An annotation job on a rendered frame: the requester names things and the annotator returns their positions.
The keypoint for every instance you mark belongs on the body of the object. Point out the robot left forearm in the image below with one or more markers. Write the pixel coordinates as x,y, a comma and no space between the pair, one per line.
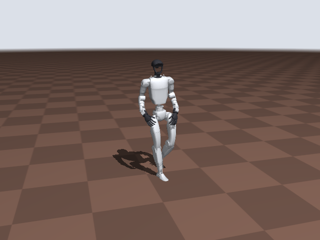
175,104

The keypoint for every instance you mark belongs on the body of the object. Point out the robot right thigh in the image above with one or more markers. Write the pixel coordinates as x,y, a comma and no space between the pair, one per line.
155,133

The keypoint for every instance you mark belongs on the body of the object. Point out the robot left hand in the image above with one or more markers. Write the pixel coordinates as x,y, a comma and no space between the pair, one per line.
174,117

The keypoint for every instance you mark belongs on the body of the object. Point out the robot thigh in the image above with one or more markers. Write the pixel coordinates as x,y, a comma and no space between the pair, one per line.
171,130
155,133

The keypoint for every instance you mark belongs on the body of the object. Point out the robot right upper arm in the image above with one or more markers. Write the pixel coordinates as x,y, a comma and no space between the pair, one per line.
144,84

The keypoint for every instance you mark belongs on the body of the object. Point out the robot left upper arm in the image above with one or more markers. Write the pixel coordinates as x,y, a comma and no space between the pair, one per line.
170,87

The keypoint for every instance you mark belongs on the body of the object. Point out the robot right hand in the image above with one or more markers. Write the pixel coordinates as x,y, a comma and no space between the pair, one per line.
148,118

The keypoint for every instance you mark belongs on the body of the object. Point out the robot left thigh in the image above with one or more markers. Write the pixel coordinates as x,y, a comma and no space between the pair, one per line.
171,130

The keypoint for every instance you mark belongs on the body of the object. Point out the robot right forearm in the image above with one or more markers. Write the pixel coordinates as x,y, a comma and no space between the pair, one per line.
141,105

